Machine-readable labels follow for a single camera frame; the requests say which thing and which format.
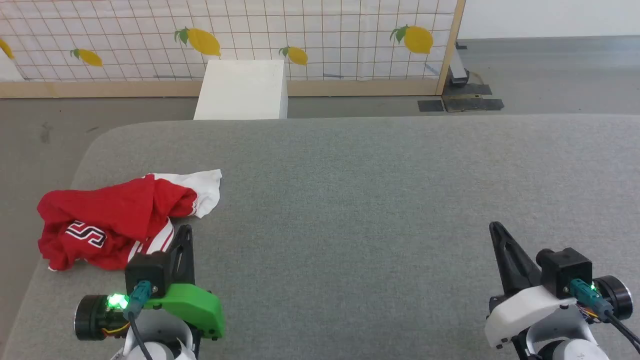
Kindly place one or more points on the grey fabric sofa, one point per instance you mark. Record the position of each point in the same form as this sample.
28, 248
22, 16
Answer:
350, 225

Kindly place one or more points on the red and white jersey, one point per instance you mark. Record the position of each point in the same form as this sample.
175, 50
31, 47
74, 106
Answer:
115, 215

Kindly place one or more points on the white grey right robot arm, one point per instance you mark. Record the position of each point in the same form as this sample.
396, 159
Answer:
565, 345

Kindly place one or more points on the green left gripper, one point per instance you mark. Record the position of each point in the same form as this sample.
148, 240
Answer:
195, 307

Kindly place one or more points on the white panel with grey patches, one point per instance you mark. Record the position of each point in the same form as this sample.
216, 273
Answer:
7, 67

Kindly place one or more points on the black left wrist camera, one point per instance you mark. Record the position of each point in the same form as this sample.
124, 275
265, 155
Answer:
147, 272

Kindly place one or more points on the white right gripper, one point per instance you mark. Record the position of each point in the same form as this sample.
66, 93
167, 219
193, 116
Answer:
520, 312

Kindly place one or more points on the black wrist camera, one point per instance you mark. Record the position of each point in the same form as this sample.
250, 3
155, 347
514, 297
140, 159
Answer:
565, 270
147, 272

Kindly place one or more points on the lemon print partition screen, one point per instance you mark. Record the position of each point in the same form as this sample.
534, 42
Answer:
250, 30

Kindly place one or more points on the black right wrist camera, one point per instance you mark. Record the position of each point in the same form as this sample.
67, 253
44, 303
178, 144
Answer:
565, 270

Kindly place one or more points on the white box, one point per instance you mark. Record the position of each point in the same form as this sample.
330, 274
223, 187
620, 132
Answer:
242, 90

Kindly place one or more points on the grey metal stand foot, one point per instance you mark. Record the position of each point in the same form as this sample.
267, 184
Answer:
457, 72

